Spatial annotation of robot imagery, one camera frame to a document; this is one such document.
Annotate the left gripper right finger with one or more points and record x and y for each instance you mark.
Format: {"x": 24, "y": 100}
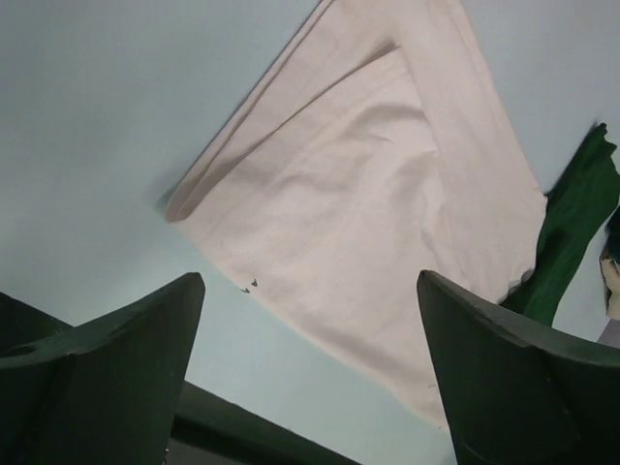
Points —
{"x": 516, "y": 391}

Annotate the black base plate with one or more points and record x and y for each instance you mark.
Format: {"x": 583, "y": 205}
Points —
{"x": 207, "y": 422}

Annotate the cream and green t-shirt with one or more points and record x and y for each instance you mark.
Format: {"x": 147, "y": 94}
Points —
{"x": 373, "y": 148}

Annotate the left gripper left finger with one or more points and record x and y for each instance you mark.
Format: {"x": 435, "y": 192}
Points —
{"x": 104, "y": 392}

